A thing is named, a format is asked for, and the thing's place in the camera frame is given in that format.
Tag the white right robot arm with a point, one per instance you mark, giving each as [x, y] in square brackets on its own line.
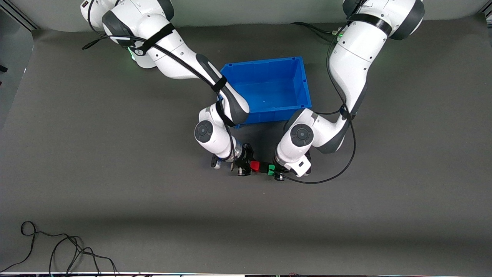
[173, 54]

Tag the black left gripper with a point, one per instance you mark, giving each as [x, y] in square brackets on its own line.
[277, 171]

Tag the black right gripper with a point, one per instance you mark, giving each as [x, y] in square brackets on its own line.
[245, 159]

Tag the dark grey table mat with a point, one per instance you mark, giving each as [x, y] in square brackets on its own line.
[246, 231]

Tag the small green cube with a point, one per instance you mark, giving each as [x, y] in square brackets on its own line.
[271, 169]

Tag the small black cube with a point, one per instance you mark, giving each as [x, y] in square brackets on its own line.
[263, 168]

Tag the blue plastic storage bin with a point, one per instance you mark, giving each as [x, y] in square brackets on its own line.
[269, 84]

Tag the aluminium frame rail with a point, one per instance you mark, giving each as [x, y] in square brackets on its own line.
[21, 14]

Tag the small red cube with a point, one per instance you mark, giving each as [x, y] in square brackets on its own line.
[255, 166]

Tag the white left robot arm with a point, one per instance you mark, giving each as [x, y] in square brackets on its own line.
[357, 50]

